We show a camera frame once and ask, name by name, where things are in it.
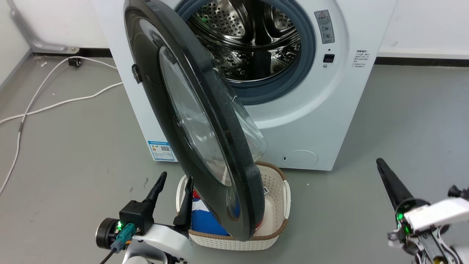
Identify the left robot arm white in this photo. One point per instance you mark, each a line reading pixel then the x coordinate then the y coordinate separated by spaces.
pixel 143 256

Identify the black cylindrical wrist camera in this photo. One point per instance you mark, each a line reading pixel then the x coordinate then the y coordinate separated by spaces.
pixel 106 233

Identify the blue white red clothing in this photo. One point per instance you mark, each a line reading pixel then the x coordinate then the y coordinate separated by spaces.
pixel 205 220

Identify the black round washer door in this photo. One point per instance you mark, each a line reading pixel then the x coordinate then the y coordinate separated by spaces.
pixel 216 146

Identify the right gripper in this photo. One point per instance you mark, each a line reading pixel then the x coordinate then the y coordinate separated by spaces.
pixel 428 214

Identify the grey rubber door gasket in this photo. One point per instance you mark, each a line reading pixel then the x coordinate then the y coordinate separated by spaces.
pixel 289 79

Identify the black door lock slot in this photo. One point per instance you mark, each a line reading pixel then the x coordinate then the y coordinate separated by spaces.
pixel 328 58

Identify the stainless steel washer drum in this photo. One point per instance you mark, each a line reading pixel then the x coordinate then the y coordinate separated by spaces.
pixel 253 40

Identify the grey metal bracket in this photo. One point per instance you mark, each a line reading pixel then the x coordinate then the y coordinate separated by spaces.
pixel 33 38

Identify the round white filter cover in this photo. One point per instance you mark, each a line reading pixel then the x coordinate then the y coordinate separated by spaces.
pixel 300 158

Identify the white front-load washing machine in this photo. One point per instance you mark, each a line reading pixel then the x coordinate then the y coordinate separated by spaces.
pixel 315 121

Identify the blue energy label sticker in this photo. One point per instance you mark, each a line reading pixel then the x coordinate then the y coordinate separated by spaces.
pixel 161 150

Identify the black floor plug box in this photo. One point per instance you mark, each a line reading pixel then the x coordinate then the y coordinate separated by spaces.
pixel 74 61

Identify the white laundry basket brown rim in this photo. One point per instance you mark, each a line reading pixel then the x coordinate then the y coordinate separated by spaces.
pixel 273 205

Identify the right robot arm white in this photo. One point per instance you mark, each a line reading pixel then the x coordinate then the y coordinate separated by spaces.
pixel 439 247

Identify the grey warning sticker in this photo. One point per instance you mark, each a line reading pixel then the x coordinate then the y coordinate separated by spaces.
pixel 324 26

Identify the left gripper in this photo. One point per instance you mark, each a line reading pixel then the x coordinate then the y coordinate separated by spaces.
pixel 146 223

